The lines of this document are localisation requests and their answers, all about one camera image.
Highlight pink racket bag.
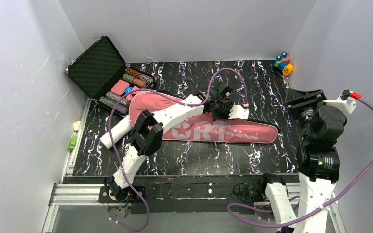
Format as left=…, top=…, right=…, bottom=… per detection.
left=129, top=91, right=279, bottom=144

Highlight white shuttlecock tube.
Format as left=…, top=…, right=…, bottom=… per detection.
left=100, top=115, right=132, bottom=149

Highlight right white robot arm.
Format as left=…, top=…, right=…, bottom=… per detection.
left=260, top=88, right=357, bottom=233

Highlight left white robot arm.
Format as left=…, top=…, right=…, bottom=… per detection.
left=104, top=82, right=248, bottom=202

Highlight colourful toy blocks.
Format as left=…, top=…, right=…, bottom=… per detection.
left=272, top=52, right=294, bottom=76

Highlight brown striped chip stack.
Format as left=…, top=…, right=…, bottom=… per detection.
left=125, top=67, right=154, bottom=85

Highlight green red chip stack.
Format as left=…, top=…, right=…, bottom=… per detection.
left=122, top=74, right=148, bottom=88

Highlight pink card deck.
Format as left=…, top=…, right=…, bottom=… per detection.
left=125, top=86, right=139, bottom=101
left=110, top=79, right=131, bottom=96

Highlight blue dealer chip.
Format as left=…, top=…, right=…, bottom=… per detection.
left=124, top=86, right=133, bottom=94

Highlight purple patterned chip stack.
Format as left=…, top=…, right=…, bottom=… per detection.
left=106, top=91, right=131, bottom=107

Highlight green purple chip stack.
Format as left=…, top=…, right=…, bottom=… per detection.
left=99, top=97, right=129, bottom=115

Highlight black poker chip case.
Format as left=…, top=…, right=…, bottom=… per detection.
left=65, top=35, right=156, bottom=112

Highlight beige clip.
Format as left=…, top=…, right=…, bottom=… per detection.
left=73, top=120, right=81, bottom=131

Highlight green clip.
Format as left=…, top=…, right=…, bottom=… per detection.
left=69, top=135, right=77, bottom=151

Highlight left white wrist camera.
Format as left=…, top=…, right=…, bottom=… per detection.
left=228, top=104, right=249, bottom=120

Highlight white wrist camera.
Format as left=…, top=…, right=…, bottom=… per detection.
left=323, top=89, right=362, bottom=116
left=228, top=104, right=249, bottom=120

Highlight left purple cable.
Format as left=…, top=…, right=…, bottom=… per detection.
left=107, top=68, right=248, bottom=233

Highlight purple cable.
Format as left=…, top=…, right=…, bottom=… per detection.
left=227, top=96, right=373, bottom=230
left=107, top=68, right=248, bottom=233

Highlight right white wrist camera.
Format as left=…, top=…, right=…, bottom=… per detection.
left=323, top=89, right=362, bottom=116

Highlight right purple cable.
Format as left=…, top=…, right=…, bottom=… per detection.
left=227, top=96, right=373, bottom=230

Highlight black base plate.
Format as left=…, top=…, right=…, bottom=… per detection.
left=98, top=174, right=306, bottom=215

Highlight aluminium rail frame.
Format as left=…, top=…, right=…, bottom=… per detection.
left=41, top=96, right=346, bottom=233

